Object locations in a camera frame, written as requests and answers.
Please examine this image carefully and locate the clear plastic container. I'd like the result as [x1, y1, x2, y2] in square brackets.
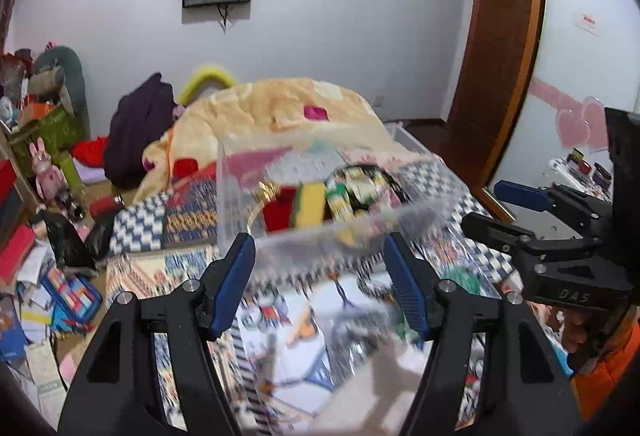
[216, 122, 469, 269]

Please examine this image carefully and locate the yellow plush toy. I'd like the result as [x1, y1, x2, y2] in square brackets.
[178, 63, 237, 108]

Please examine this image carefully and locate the pink rabbit doll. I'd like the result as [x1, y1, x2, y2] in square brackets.
[28, 140, 64, 203]

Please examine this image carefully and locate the black plastic bag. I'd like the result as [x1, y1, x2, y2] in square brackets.
[42, 210, 119, 268]

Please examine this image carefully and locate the grey plush elephant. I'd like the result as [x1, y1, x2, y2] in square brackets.
[27, 45, 87, 118]

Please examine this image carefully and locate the pink heart wall sticker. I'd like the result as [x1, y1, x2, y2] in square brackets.
[529, 77, 609, 153]

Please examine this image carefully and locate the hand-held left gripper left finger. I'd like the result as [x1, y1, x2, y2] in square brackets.
[59, 232, 257, 436]

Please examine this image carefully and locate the red book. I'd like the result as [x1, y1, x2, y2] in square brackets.
[0, 222, 37, 288]

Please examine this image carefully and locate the pile of papers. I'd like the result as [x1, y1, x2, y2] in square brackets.
[0, 246, 108, 417]

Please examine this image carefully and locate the person's right forearm orange sleeve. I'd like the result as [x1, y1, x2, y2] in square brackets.
[571, 305, 640, 423]

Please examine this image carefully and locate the blue pencil case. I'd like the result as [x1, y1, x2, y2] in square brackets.
[41, 267, 104, 333]

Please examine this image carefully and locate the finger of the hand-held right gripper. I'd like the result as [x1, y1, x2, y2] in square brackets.
[494, 180, 614, 239]
[461, 211, 632, 308]

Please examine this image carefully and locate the person's right hand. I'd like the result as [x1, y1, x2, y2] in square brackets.
[547, 303, 592, 369]

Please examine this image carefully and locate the peach fleece blanket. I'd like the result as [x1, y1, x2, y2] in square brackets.
[134, 76, 401, 204]

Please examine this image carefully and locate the dark purple jacket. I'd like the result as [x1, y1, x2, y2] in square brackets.
[103, 72, 177, 190]

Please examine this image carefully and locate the wooden door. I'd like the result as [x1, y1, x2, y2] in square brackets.
[444, 0, 547, 189]

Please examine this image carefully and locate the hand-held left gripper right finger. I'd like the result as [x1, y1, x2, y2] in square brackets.
[384, 231, 584, 436]

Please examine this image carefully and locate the red cloth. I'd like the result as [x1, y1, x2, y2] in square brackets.
[69, 136, 109, 168]

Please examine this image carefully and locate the colourful printed blanket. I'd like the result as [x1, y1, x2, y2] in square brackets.
[104, 155, 527, 436]

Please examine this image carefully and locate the green cardboard box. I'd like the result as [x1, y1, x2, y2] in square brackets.
[9, 105, 87, 159]

